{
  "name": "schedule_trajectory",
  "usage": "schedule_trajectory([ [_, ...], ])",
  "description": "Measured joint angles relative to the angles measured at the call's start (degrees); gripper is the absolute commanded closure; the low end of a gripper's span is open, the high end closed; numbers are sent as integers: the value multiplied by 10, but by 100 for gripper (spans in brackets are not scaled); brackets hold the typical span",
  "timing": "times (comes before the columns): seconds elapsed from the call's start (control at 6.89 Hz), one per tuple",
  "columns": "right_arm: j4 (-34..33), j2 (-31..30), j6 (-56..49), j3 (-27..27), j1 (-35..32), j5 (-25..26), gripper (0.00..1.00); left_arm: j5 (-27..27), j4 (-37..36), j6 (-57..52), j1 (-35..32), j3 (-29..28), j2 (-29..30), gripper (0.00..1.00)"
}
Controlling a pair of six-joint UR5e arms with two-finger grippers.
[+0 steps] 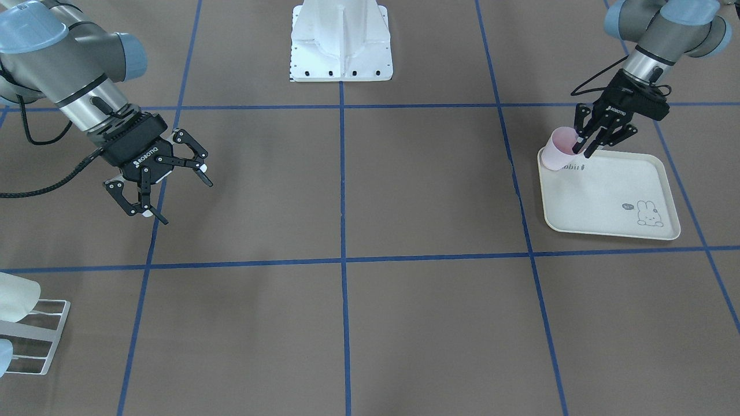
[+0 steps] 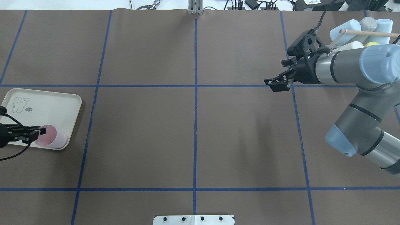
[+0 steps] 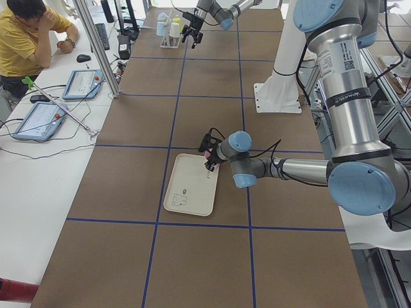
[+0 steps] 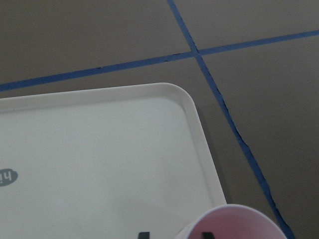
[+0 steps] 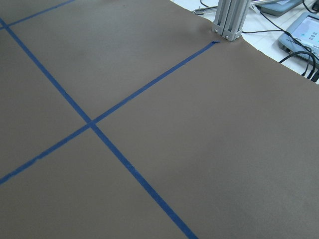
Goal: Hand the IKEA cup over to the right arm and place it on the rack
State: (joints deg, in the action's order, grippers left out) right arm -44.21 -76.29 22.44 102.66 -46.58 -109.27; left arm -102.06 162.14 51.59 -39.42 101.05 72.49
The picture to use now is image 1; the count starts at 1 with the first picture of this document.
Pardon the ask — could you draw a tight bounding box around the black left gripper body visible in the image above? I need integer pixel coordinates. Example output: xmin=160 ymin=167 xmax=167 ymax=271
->
xmin=594 ymin=69 xmax=669 ymax=121

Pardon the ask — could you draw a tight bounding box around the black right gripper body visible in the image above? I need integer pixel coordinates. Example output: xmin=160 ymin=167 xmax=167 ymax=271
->
xmin=87 ymin=110 xmax=173 ymax=181

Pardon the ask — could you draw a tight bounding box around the pink plastic cup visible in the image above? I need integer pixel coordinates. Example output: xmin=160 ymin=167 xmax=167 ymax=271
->
xmin=540 ymin=127 xmax=578 ymax=171

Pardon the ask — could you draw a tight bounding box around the pale green plastic cup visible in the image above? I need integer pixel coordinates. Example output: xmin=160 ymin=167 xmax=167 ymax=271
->
xmin=1 ymin=272 xmax=40 ymax=323

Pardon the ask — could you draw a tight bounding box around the light blue plastic cup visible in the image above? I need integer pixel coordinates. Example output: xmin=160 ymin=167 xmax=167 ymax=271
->
xmin=0 ymin=338 xmax=13 ymax=377

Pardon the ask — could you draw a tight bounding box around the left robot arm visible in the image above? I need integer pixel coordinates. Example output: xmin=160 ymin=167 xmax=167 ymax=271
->
xmin=572 ymin=1 xmax=732 ymax=158

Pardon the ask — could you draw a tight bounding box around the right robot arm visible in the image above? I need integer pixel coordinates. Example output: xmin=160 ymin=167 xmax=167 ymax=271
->
xmin=1 ymin=1 xmax=212 ymax=224

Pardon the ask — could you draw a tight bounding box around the white plastic tray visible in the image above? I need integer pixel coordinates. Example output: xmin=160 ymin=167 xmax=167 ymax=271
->
xmin=538 ymin=150 xmax=682 ymax=240

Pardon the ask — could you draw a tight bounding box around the brown paper table mat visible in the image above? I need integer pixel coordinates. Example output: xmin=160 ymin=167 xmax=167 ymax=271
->
xmin=2 ymin=1 xmax=739 ymax=415

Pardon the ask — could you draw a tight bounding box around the braided black camera cable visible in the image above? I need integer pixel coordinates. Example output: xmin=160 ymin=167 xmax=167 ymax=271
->
xmin=0 ymin=149 xmax=103 ymax=199

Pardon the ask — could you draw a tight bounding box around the white wire cup rack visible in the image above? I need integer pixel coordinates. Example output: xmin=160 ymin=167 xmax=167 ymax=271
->
xmin=1 ymin=299 xmax=71 ymax=376

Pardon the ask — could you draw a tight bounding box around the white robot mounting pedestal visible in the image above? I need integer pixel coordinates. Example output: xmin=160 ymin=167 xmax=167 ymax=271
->
xmin=289 ymin=1 xmax=394 ymax=82

